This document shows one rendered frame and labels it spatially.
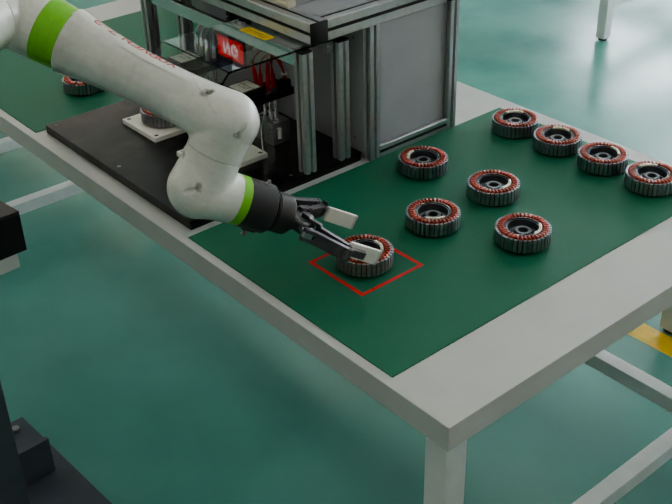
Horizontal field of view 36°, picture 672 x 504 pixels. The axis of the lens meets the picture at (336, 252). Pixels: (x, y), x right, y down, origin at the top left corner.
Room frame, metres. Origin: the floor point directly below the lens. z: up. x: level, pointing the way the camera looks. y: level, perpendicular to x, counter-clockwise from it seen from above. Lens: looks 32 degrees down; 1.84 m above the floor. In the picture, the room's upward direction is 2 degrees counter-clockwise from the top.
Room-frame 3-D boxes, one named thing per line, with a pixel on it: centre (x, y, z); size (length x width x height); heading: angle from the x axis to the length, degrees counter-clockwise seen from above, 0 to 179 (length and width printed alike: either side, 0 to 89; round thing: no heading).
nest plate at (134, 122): (2.33, 0.41, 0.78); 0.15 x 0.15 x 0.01; 40
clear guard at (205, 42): (2.08, 0.20, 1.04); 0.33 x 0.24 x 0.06; 130
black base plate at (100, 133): (2.24, 0.32, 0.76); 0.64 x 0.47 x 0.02; 40
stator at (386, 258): (1.70, -0.05, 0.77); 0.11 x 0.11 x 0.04
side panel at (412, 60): (2.24, -0.18, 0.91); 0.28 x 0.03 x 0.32; 130
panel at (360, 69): (2.40, 0.14, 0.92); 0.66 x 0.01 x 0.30; 40
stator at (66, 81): (2.61, 0.66, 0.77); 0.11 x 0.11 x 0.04
